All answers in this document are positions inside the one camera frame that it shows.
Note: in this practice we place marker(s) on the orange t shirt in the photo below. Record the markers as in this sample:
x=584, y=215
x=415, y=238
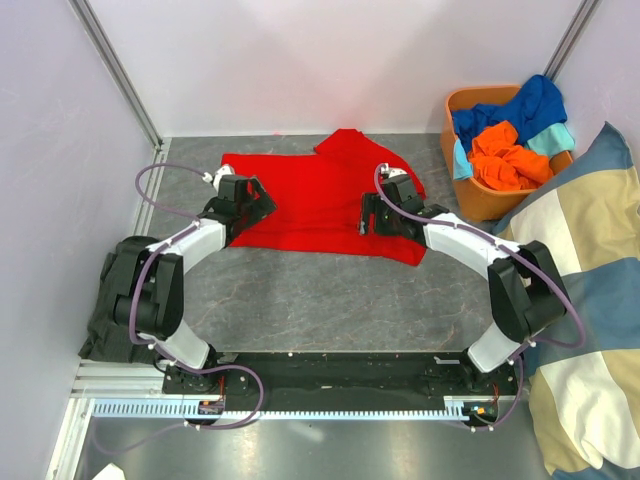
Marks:
x=500, y=163

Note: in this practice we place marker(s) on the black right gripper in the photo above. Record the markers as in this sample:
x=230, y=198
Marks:
x=370, y=204

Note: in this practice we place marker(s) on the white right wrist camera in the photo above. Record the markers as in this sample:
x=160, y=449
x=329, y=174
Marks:
x=387, y=172

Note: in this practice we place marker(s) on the dark green striped folded shirt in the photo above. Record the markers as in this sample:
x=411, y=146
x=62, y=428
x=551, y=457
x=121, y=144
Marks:
x=106, y=341

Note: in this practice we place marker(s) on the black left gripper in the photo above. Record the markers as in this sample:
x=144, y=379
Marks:
x=266, y=204

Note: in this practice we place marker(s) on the red t shirt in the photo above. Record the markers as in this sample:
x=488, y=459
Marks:
x=318, y=199

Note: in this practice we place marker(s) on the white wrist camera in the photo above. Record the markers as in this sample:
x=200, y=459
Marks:
x=214, y=179
x=387, y=172

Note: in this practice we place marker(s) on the light blue slotted cable duct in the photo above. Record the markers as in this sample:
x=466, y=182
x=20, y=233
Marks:
x=195, y=409

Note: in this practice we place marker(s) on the blue and beige checked pillow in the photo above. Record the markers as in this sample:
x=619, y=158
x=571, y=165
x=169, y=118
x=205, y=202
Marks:
x=584, y=396

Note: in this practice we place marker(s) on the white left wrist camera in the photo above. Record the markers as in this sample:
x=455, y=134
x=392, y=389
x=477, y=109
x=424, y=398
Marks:
x=214, y=179

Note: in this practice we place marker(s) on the blue and teal t shirt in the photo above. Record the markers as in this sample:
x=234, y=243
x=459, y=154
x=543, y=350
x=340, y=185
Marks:
x=536, y=111

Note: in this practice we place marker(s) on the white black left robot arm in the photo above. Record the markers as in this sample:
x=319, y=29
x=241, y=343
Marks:
x=147, y=294

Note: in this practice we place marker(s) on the white object bottom left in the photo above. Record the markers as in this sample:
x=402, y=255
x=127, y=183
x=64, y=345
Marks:
x=110, y=472

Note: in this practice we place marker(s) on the right aluminium corner post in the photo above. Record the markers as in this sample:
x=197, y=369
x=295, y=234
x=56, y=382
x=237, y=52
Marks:
x=570, y=38

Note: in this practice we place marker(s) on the aluminium corner frame post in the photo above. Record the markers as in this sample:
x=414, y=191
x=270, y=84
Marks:
x=98, y=36

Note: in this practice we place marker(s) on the orange plastic laundry basket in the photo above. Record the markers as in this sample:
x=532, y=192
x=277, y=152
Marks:
x=477, y=202

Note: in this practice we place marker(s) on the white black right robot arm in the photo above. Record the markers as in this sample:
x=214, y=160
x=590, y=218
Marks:
x=526, y=292

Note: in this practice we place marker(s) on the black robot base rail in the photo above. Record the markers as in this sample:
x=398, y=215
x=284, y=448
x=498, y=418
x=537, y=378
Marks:
x=440, y=373

